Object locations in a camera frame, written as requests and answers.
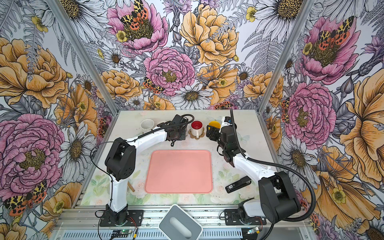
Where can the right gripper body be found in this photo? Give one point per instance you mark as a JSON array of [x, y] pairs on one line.
[[217, 136]]

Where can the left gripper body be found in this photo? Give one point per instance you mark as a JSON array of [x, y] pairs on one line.
[[180, 135]]

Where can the yellow mug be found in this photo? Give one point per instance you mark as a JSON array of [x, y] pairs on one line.
[[215, 124]]

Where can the paw shaped cork coaster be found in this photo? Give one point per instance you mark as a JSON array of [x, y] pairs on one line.
[[196, 134]]

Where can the red inside white mug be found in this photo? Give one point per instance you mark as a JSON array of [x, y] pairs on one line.
[[196, 125]]

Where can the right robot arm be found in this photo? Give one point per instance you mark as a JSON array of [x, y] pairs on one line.
[[277, 198]]

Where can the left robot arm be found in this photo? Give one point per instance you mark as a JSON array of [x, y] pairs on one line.
[[121, 163]]

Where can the pink tray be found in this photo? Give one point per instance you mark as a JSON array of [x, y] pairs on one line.
[[180, 172]]

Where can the black stapler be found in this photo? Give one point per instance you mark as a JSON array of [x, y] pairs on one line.
[[243, 182]]

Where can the wooden mallet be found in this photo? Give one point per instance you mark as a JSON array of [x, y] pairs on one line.
[[131, 187]]

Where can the grey tissue box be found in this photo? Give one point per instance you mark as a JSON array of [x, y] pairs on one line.
[[178, 225]]

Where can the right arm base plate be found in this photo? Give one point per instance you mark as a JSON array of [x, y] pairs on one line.
[[237, 217]]

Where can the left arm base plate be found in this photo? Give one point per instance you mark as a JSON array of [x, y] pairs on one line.
[[123, 218]]

